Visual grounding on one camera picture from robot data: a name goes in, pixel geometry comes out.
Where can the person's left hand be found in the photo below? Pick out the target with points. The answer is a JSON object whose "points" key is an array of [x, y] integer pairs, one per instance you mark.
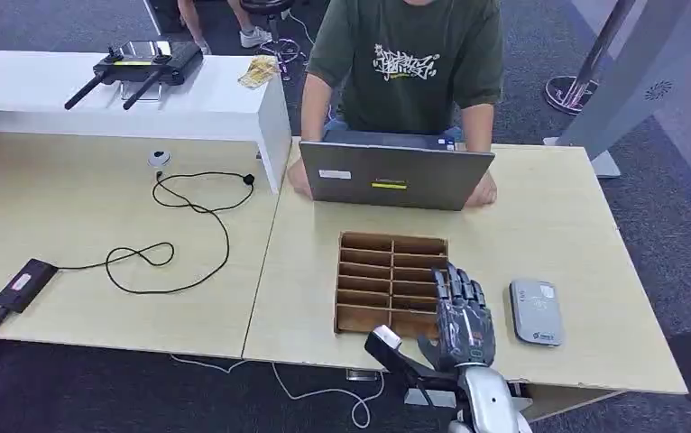
{"points": [[484, 191]]}

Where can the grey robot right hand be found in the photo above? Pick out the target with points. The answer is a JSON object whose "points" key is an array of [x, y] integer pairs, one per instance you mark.
{"points": [[464, 328]]}

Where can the person's right hand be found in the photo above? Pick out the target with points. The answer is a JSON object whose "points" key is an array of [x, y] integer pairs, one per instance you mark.
{"points": [[299, 179]]}

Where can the grey flat card reader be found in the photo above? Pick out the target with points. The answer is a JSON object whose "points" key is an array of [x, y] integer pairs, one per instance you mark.
{"points": [[535, 314]]}

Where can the grey laptop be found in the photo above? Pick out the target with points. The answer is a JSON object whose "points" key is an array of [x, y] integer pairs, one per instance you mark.
{"points": [[390, 176]]}

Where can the wooden card box with slots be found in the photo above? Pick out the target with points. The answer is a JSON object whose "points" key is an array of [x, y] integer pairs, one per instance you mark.
{"points": [[381, 281]]}

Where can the stack of yellow cards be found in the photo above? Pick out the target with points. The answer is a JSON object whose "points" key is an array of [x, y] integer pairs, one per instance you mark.
{"points": [[259, 71]]}

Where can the white desk riser shelf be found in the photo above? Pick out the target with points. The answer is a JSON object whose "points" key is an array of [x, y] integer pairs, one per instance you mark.
{"points": [[202, 104]]}

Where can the black stool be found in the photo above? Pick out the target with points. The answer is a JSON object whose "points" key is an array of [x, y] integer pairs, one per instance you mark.
{"points": [[277, 42]]}

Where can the small white round device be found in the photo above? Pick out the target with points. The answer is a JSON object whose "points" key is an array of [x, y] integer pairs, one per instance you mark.
{"points": [[159, 158]]}

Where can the metal pole stand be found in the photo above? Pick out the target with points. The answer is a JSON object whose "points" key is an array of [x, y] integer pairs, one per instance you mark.
{"points": [[578, 83]]}

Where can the person in background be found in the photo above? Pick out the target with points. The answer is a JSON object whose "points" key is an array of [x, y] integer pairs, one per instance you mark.
{"points": [[250, 33]]}

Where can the white standing panel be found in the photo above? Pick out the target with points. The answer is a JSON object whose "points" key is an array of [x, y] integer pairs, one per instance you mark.
{"points": [[638, 78]]}

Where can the black remote controller with antennas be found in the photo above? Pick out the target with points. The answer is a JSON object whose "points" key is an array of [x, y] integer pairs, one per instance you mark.
{"points": [[142, 66]]}

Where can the black power adapter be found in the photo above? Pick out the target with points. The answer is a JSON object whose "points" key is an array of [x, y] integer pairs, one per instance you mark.
{"points": [[24, 285]]}

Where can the right wrist camera, black mount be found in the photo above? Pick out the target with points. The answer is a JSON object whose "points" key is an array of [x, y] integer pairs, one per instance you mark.
{"points": [[399, 355]]}

